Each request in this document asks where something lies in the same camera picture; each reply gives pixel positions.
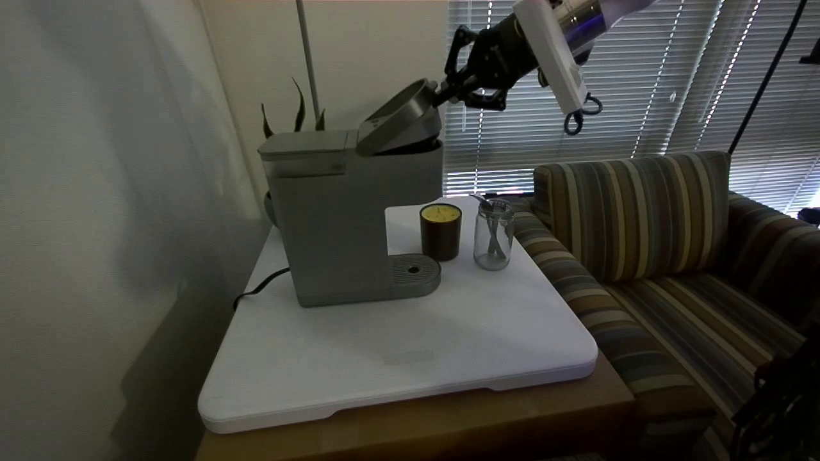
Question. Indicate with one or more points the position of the white plastic board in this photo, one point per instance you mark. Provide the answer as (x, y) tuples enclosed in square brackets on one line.
[(400, 348)]

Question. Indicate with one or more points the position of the wooden side table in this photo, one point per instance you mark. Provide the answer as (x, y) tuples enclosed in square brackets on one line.
[(445, 425)]

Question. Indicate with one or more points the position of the black metal frame object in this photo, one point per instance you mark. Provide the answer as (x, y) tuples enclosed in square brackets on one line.
[(782, 400)]

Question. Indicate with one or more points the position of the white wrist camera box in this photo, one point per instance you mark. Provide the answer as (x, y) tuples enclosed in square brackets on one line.
[(555, 53)]

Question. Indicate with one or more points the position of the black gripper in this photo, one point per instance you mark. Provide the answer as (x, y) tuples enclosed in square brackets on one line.
[(512, 52)]

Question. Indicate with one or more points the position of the grey pod coffee maker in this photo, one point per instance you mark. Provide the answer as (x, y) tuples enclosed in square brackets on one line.
[(343, 231)]

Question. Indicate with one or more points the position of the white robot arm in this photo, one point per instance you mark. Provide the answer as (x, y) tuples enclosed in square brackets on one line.
[(598, 16)]

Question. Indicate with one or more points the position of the black slanted stand pole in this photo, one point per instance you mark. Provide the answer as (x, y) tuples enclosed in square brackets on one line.
[(764, 80)]

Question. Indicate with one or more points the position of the dark candle jar yellow wax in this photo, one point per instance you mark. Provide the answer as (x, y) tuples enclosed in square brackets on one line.
[(443, 234)]

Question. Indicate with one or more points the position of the clear glass jar with utensils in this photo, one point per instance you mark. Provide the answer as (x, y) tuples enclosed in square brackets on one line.
[(493, 244)]

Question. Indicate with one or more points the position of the striped fabric armchair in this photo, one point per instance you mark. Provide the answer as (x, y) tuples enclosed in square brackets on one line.
[(667, 245)]

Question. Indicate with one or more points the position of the thin metal lamp pole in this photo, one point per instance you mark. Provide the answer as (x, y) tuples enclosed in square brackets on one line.
[(309, 58)]

